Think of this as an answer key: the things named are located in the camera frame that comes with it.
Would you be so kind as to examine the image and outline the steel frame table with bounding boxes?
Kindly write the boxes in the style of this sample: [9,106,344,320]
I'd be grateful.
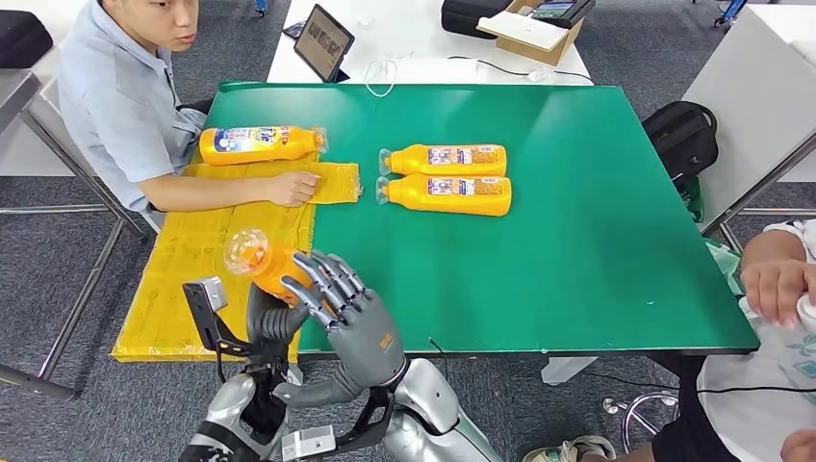
[0,68,151,401]

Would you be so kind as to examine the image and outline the white table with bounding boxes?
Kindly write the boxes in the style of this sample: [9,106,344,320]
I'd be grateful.
[266,0,596,86]

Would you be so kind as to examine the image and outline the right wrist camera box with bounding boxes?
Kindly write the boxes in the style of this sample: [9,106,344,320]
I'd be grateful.
[280,387,396,462]

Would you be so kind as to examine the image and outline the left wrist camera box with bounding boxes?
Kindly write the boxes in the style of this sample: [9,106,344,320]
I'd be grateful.
[181,275,229,352]

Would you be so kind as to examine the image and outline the person's left hand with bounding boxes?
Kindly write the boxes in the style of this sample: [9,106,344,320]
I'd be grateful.
[778,430,816,462]

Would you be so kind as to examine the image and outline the blue metal frame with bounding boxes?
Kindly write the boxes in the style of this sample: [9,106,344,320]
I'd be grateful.
[713,0,747,28]

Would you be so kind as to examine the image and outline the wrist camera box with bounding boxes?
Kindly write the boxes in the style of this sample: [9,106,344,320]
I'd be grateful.
[181,275,229,352]
[280,387,396,462]

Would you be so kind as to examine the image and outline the black screen device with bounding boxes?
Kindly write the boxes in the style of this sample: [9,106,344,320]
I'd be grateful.
[527,0,598,29]

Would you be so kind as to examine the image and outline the black backpack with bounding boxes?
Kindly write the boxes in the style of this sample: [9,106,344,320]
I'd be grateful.
[642,100,721,193]

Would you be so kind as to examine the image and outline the dark green bag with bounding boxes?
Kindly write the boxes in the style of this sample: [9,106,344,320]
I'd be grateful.
[680,176,705,223]

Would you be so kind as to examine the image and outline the white flat box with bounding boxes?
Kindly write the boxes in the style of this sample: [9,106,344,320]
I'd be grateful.
[475,10,570,52]

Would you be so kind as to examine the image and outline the yellow plastic-wrapped board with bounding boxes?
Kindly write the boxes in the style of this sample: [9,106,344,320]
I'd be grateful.
[111,149,364,364]

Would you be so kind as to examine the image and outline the black cable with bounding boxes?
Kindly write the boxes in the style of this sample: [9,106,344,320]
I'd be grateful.
[446,55,596,83]

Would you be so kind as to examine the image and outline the chrome chair base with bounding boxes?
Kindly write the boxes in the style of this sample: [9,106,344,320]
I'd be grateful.
[601,390,680,450]

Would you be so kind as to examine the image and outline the white table leg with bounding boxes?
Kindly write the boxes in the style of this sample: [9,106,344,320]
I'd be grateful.
[540,355,600,386]

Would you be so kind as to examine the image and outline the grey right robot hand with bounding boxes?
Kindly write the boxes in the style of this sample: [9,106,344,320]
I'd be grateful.
[273,249,411,409]

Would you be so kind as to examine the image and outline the person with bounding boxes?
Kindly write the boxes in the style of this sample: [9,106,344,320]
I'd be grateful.
[57,0,320,215]
[523,218,816,462]

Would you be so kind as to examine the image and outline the white desk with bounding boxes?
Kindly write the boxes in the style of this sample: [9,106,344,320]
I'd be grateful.
[0,0,97,178]

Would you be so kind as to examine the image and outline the cardboard box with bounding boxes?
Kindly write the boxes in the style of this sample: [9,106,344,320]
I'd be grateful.
[495,0,585,67]

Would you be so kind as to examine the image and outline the person's right hand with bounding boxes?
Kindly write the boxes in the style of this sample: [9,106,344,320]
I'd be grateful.
[739,258,816,329]
[264,170,320,209]

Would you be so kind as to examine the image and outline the white cable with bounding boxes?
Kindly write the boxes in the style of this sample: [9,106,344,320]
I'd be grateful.
[363,59,399,99]

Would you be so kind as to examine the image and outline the grey table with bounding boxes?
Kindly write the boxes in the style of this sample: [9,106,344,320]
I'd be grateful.
[681,3,816,236]

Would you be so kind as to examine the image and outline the orange detergent bottle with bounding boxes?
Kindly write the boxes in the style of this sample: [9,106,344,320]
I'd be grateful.
[198,125,329,167]
[222,228,317,306]
[374,173,513,218]
[377,143,508,178]

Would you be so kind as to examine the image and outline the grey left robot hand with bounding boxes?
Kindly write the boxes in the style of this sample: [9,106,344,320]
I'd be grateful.
[244,282,314,360]

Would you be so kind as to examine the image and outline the white handheld controller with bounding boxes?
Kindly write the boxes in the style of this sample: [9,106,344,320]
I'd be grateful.
[793,293,816,336]

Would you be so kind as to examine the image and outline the black cushion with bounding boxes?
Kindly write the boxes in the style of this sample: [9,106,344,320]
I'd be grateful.
[0,9,54,69]

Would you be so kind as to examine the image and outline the black case bag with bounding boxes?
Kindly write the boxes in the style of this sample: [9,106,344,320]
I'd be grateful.
[441,0,513,40]

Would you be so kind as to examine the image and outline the black tablet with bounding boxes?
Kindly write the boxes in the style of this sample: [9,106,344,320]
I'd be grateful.
[293,3,356,84]

